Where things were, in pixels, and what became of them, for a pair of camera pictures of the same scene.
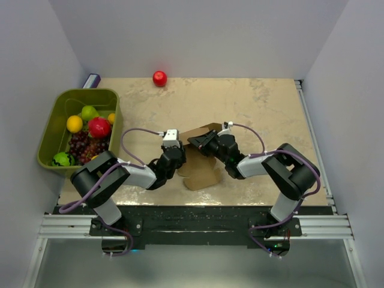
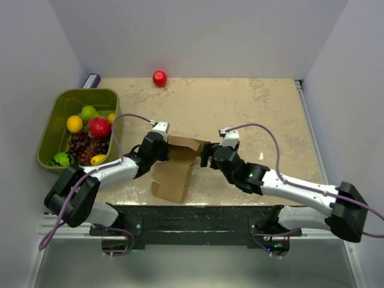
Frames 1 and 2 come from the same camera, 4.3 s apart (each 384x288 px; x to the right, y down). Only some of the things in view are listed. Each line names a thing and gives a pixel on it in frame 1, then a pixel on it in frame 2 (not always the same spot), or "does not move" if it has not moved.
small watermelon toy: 63,159 does not move
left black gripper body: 182,160 to 162,155
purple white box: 92,81 does not move
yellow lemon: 74,123 does not move
